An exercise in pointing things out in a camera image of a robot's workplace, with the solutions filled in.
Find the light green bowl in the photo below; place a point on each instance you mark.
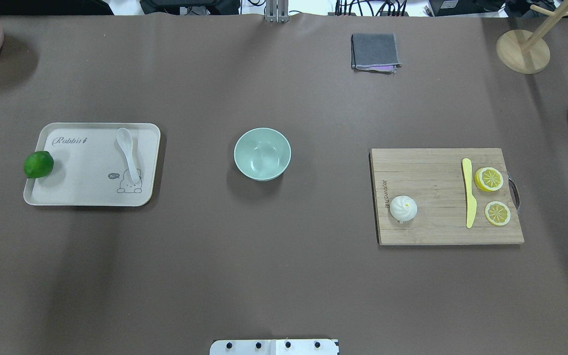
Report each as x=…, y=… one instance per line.
x=262, y=154

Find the wooden cutting board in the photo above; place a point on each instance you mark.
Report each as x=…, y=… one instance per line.
x=433, y=178

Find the grey folded cloth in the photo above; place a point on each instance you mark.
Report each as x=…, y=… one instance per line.
x=374, y=52

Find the yellow plastic knife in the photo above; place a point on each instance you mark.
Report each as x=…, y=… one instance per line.
x=470, y=198

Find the beige rabbit tray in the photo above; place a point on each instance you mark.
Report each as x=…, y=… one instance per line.
x=90, y=168

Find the lemon slice far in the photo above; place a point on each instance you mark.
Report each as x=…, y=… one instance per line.
x=497, y=213

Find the green lime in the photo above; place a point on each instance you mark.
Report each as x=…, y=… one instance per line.
x=38, y=164

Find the wooden mug tree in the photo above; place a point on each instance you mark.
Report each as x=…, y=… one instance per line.
x=526, y=52

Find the aluminium frame post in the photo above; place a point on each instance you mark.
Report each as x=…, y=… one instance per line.
x=276, y=11

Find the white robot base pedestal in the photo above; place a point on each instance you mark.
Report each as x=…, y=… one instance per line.
x=275, y=347

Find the lemon half near handle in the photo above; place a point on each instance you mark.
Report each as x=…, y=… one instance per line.
x=488, y=179

